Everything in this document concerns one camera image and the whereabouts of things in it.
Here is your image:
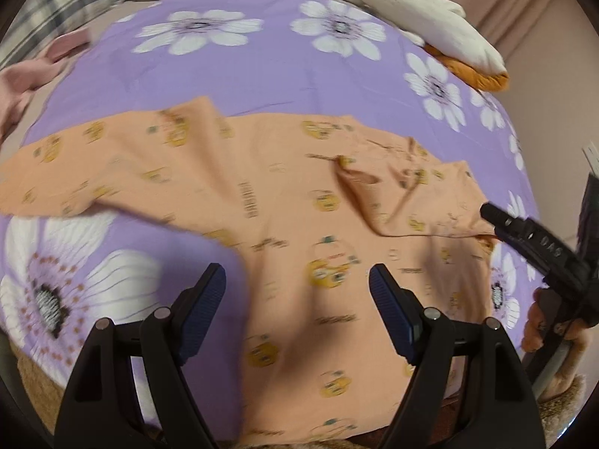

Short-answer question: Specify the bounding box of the person's right hand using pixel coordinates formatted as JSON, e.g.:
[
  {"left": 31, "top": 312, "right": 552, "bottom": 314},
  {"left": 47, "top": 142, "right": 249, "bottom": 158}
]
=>
[{"left": 521, "top": 288, "right": 592, "bottom": 402}]

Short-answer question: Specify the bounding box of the purple floral bed sheet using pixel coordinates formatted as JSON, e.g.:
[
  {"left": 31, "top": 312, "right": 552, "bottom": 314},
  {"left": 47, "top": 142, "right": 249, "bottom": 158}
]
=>
[{"left": 9, "top": 0, "right": 536, "bottom": 440}]

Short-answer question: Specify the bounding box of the orange mustard cloth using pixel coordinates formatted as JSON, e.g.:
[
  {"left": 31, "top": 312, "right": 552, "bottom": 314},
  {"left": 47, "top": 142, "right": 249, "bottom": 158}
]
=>
[{"left": 423, "top": 44, "right": 510, "bottom": 92}]

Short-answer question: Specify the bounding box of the white goose plush toy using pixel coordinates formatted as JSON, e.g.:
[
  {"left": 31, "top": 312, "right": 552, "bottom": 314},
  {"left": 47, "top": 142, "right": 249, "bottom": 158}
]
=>
[{"left": 344, "top": 0, "right": 507, "bottom": 75}]

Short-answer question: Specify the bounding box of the orange duck print garment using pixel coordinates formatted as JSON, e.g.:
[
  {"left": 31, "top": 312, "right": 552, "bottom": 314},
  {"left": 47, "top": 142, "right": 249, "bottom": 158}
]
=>
[{"left": 1, "top": 97, "right": 493, "bottom": 445}]

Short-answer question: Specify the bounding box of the beige fuzzy sleeve forearm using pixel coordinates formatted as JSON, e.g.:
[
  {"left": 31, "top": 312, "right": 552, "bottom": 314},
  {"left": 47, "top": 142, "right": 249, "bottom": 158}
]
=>
[{"left": 539, "top": 375, "right": 586, "bottom": 430}]

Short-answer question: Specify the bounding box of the white wall power strip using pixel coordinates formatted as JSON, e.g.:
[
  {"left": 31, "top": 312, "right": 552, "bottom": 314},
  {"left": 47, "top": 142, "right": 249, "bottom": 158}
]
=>
[{"left": 582, "top": 142, "right": 599, "bottom": 177}]

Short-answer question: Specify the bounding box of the pink crumpled garment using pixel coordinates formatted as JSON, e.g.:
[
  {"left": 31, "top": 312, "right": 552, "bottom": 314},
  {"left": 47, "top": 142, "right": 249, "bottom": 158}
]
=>
[{"left": 1, "top": 27, "right": 91, "bottom": 142}]

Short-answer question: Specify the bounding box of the grey plaid blanket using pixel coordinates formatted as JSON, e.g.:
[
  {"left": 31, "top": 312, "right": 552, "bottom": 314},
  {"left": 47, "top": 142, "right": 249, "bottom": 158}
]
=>
[{"left": 1, "top": 0, "right": 123, "bottom": 68}]

